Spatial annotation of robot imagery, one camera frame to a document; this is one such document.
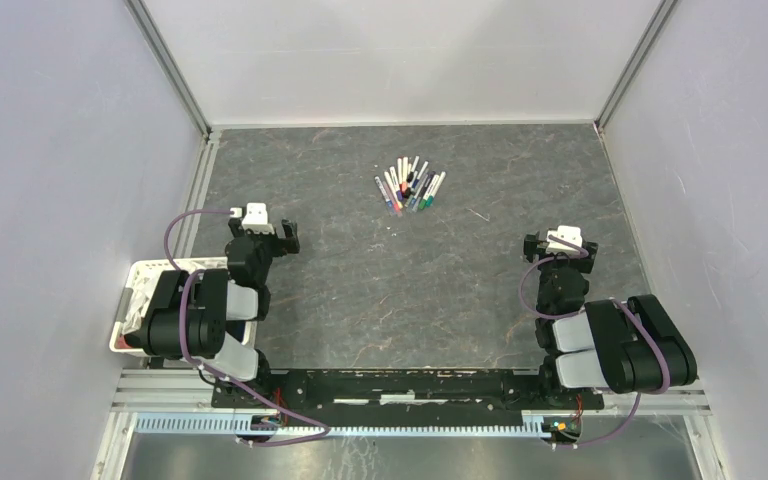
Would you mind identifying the blue transparent pen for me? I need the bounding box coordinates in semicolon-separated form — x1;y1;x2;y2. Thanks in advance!
407;171;431;209

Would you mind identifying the purple transparent pen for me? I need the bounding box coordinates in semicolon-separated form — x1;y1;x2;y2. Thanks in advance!
411;171;436;212

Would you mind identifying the green capped white pen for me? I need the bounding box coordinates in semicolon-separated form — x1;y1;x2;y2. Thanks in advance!
417;174;440;210

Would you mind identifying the teal capped white pen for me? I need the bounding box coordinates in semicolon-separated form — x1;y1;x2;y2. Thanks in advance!
425;171;446;208

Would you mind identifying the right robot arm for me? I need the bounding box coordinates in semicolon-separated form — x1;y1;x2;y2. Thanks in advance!
521;226;698;408

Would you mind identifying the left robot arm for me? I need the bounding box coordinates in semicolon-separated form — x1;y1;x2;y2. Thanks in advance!
124;214;300;408

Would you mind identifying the black capped pen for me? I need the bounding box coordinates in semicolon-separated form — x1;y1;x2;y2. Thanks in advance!
406;156;420;189

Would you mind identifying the white plastic basket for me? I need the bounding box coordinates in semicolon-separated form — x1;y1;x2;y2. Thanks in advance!
109;257;258;358

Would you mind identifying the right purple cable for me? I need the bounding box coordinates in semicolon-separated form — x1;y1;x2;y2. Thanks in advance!
518;236;673;450

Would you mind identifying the purple cable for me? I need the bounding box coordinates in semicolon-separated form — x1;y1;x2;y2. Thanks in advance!
163;208;332;448
518;236;673;450

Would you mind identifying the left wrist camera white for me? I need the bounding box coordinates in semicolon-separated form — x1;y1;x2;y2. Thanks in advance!
241;202;275;235

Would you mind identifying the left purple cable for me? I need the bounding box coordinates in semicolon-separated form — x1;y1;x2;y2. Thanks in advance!
163;208;332;448

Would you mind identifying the white slotted cable duct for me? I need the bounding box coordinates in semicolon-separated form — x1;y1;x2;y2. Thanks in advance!
134;413;572;440

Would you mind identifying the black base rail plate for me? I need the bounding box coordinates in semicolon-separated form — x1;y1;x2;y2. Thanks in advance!
249;369;605;428

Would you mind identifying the aluminium frame rail left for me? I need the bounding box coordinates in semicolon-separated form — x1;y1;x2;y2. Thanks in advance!
124;0;213;137

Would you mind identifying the aluminium frame rail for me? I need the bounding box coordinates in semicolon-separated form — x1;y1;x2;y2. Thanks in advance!
593;0;680;136
124;0;213;137

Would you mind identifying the aluminium frame rail right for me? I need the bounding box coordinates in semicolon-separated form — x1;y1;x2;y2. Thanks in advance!
593;0;680;136

